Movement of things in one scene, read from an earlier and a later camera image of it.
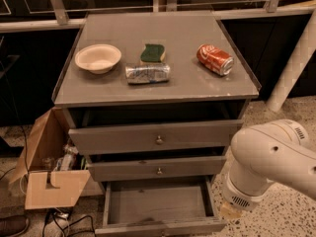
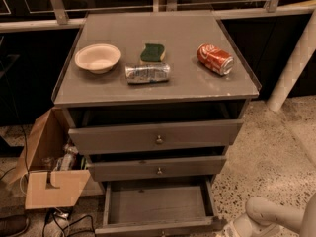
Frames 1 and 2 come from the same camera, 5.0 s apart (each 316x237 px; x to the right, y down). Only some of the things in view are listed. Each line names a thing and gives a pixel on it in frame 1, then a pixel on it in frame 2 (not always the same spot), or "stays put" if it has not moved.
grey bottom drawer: x=160 y=207 stays put
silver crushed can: x=139 y=73 stays put
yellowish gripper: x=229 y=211 → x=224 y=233
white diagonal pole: x=295 y=67 stays put
